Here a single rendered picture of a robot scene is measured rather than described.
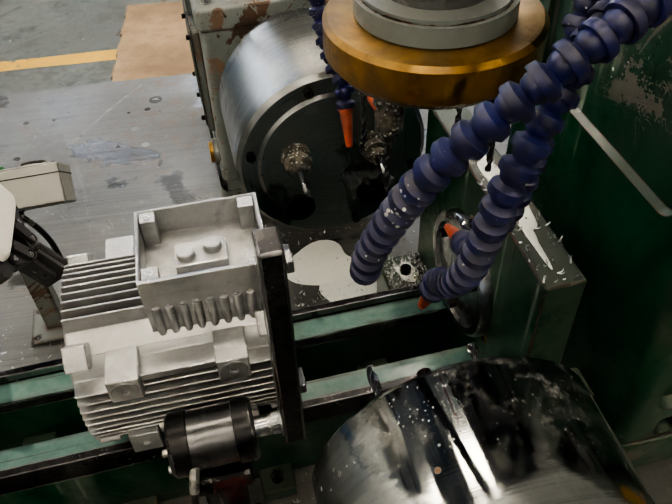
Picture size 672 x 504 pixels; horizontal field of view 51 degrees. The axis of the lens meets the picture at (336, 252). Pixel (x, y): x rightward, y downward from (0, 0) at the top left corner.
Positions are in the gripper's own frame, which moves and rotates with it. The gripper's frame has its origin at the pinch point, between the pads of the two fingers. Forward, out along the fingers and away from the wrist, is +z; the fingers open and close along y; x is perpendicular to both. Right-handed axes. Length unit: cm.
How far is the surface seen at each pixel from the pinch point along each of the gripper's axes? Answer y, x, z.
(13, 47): -271, -106, 65
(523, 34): 12, 50, 0
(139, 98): -77, -8, 29
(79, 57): -252, -80, 80
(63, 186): -16.3, -0.7, 2.8
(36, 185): -16.5, -2.9, 0.7
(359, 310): 0.3, 20.2, 31.4
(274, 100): -15.3, 26.1, 9.2
